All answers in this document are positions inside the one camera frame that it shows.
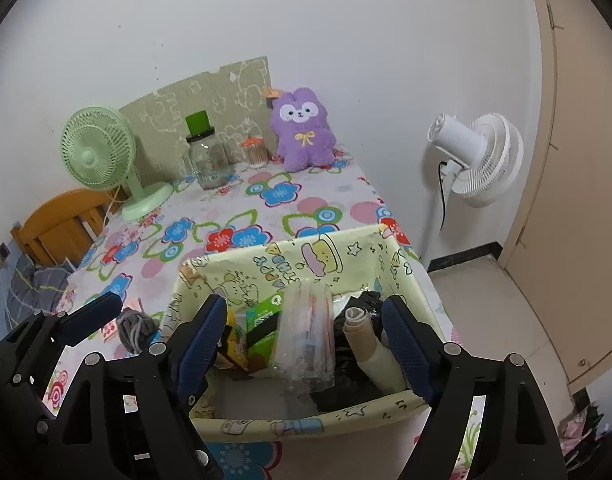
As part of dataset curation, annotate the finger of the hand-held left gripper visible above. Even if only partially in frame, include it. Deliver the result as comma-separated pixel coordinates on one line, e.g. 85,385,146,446
60,293,123,347

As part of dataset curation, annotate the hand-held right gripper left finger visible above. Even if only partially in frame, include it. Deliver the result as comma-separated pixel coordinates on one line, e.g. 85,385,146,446
56,295,229,480

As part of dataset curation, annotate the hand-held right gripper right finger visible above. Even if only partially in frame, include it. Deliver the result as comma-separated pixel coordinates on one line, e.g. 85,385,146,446
381,295,569,480

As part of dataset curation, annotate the beige cloth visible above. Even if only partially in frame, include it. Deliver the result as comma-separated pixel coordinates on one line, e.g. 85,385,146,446
342,306,405,394

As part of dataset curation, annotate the grey cloth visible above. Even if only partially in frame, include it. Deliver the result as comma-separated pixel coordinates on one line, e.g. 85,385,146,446
116,306,163,357

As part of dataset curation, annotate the green packet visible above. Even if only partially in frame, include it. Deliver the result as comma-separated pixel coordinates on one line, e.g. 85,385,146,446
245,291,287,378

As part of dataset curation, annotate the clear plastic bag pack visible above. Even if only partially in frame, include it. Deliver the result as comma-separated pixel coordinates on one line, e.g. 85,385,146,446
278,280,337,396

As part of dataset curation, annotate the yellow printed fabric basket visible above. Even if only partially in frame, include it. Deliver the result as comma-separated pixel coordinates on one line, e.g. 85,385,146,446
167,224,444,443

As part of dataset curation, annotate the small yellow carton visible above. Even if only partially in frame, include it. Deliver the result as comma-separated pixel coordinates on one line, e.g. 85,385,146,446
218,307,251,373

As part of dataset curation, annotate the blue plaid cloth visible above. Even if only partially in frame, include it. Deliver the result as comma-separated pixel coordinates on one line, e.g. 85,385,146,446
4,255,76,333

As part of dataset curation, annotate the wooden chair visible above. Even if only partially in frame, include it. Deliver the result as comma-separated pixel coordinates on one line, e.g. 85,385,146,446
10,187,124,268

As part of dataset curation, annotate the green desk fan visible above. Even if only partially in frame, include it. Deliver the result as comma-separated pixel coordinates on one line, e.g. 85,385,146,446
60,106,175,222

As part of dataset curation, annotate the floral tablecloth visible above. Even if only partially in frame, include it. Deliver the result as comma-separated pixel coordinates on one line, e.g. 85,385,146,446
40,145,487,480

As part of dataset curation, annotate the glass jar with green cap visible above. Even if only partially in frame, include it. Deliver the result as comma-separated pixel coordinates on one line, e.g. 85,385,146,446
184,110,227,191

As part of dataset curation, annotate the pink printed bag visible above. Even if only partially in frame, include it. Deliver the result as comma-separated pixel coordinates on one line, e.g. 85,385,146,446
558,402,609,468

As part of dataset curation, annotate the toothpick jar with orange lid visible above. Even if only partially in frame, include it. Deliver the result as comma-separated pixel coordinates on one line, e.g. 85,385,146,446
241,136,267,169

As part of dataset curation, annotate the green patterned board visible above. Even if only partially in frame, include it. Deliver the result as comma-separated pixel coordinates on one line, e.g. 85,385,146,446
120,56,275,186

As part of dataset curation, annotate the purple plush bunny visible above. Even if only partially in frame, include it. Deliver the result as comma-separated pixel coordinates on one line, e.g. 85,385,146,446
265,87,337,172

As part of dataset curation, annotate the white standing fan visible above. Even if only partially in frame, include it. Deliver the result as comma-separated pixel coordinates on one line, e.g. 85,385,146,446
421,112,525,266

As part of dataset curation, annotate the beige door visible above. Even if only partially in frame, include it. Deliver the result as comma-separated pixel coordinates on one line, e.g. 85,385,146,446
501,0,612,393

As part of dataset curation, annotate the white fan cable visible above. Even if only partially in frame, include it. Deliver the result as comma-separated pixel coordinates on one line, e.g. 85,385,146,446
103,185,131,221

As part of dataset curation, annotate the black fan cable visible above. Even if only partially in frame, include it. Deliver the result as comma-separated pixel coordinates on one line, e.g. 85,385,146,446
437,160,448,233

